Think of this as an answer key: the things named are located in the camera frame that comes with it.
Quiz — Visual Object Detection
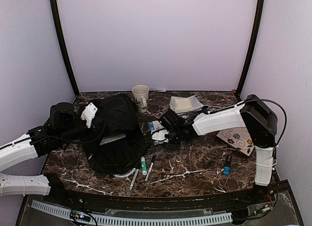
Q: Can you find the white clear pen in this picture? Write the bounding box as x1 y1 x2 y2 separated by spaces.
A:
127 169 139 196

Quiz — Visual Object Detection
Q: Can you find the floral square plate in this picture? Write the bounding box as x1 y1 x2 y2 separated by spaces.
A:
216 127 254 157

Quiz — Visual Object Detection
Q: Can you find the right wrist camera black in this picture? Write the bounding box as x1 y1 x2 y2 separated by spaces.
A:
158 109 185 132

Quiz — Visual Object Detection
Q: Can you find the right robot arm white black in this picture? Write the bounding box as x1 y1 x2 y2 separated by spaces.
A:
151 94 278 204

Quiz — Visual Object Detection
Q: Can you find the blue cap black marker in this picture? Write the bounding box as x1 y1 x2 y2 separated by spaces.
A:
223 155 232 176

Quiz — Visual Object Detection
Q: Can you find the black frame post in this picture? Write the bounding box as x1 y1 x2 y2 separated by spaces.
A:
235 0 265 99
49 0 80 97

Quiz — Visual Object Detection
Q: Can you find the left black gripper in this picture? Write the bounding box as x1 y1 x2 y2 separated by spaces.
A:
58 111 106 145

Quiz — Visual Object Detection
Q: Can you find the grey notebook with barcode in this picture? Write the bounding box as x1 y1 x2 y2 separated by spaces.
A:
99 134 126 146

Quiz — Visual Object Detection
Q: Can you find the cream ceramic mug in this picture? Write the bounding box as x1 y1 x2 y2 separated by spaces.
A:
132 85 149 113

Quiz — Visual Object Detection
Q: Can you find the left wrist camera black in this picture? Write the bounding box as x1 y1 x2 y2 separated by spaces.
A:
49 102 76 133

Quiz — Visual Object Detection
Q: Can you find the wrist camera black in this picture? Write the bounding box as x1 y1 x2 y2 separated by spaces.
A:
158 109 185 132
49 102 76 133

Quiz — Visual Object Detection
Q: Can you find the white cable duct strip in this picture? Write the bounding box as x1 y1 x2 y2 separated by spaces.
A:
31 200 233 226

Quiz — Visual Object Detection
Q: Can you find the left black frame post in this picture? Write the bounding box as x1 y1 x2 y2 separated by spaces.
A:
49 0 80 97

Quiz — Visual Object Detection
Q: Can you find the clear bag with sandwich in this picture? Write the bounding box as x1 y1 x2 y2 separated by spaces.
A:
169 95 205 113

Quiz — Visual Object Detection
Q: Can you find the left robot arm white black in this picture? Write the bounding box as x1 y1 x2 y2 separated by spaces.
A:
0 124 105 205

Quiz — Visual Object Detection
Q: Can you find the black front rail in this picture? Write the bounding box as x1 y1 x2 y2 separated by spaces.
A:
19 180 296 216

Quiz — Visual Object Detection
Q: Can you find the white glue stick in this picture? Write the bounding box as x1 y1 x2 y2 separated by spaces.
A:
140 156 147 176

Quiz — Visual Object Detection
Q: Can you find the dog picture book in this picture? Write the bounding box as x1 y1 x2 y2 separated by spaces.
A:
148 120 167 145

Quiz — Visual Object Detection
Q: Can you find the black student backpack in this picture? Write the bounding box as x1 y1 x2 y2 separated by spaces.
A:
82 94 148 174

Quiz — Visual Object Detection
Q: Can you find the right black frame post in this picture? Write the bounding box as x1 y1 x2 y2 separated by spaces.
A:
235 0 265 99

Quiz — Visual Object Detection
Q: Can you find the blue cap white marker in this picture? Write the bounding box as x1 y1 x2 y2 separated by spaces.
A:
144 155 156 184

